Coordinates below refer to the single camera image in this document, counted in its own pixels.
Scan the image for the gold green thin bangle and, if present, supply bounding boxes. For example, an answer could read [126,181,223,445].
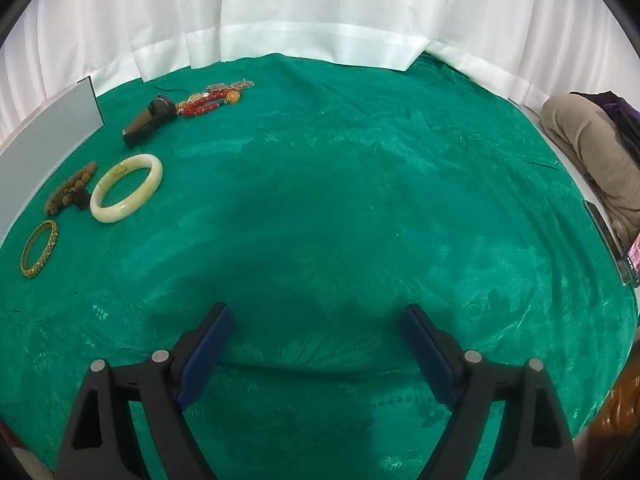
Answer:
[20,220,58,278]

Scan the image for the brown wooden bead bracelet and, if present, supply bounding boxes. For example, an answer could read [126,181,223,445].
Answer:
[43,160,100,217]

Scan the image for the pale jade bangle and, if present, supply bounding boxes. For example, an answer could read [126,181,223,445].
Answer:
[90,154,164,224]

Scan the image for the white cardboard box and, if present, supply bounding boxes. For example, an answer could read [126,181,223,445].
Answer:
[0,77,104,237]

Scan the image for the green patterned table cloth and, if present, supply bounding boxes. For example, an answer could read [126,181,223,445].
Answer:
[1,55,637,479]

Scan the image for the white curtain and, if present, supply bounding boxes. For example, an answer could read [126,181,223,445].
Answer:
[1,0,639,136]

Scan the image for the red bead bracelet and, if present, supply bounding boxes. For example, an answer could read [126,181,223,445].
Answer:
[177,88,242,118]

